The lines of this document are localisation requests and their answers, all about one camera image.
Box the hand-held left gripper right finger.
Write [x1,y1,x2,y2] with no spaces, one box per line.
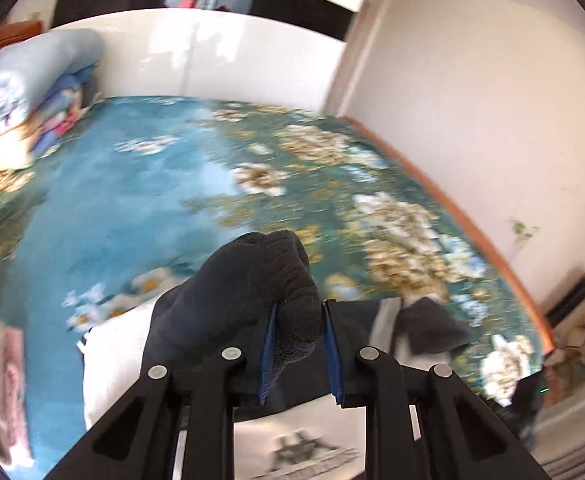
[321,300,548,480]

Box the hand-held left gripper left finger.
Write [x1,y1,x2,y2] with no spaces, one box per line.
[42,302,280,480]

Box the dark knit garment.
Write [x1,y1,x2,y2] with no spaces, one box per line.
[141,230,324,408]

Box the grey striped cloth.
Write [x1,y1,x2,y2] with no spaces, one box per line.
[532,430,585,480]

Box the white and black printed shirt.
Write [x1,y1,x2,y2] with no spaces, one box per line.
[75,295,473,480]

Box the black radiator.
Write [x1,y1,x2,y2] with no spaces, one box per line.
[545,272,585,329]

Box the blue floral bed sheet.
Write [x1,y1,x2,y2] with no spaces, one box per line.
[0,95,545,480]

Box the pink towel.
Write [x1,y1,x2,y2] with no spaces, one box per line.
[0,305,36,467]

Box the floral folded blanket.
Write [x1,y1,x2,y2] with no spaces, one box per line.
[0,67,99,177]

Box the white and black wardrobe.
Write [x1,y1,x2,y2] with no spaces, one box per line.
[47,0,380,113]

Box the light blue folded quilt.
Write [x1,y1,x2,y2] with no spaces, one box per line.
[0,27,106,147]

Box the wooden headboard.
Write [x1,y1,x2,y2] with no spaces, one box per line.
[0,20,43,60]

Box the wooden bed frame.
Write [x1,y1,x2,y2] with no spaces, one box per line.
[342,116,557,358]

